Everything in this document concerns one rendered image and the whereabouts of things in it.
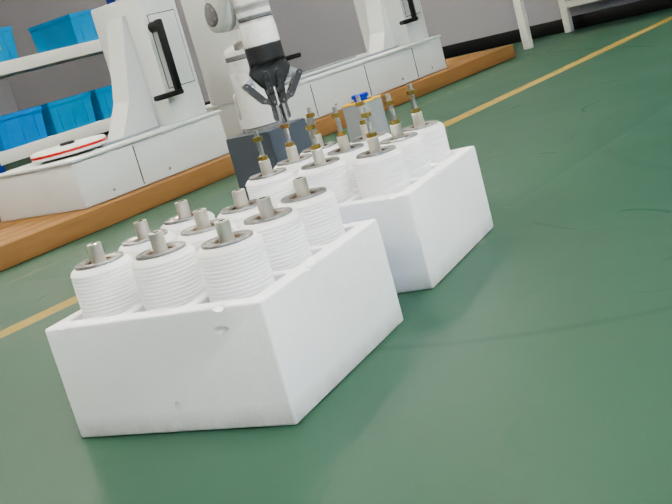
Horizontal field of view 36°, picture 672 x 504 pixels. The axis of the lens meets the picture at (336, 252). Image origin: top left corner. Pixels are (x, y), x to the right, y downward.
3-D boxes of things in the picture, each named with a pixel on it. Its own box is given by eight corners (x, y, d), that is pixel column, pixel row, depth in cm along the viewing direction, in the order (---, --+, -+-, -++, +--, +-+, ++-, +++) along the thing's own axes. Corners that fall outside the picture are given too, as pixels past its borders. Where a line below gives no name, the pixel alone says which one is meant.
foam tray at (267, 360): (80, 438, 160) (43, 329, 156) (214, 341, 193) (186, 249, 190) (297, 425, 141) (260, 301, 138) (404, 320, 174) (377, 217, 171)
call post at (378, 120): (376, 239, 241) (340, 108, 234) (387, 230, 247) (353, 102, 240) (404, 234, 238) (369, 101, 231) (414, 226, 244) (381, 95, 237)
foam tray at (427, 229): (251, 313, 206) (225, 226, 202) (333, 252, 240) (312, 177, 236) (433, 289, 188) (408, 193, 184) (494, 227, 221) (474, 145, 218)
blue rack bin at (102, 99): (62, 129, 759) (52, 101, 755) (102, 117, 787) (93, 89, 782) (104, 119, 727) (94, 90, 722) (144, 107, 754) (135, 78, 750)
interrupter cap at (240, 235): (191, 254, 145) (190, 249, 145) (220, 238, 151) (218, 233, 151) (236, 247, 141) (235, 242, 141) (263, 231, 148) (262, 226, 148)
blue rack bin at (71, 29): (36, 57, 749) (27, 28, 745) (78, 47, 777) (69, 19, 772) (78, 44, 716) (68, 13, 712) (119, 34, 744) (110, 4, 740)
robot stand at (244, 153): (259, 259, 255) (224, 139, 248) (295, 240, 265) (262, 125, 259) (303, 255, 246) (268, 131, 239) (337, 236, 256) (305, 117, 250)
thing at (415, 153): (401, 238, 202) (377, 148, 199) (395, 229, 212) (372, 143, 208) (449, 225, 202) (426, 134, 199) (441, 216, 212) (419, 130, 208)
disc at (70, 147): (16, 167, 410) (12, 156, 409) (76, 148, 433) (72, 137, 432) (63, 157, 391) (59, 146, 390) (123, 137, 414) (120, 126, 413)
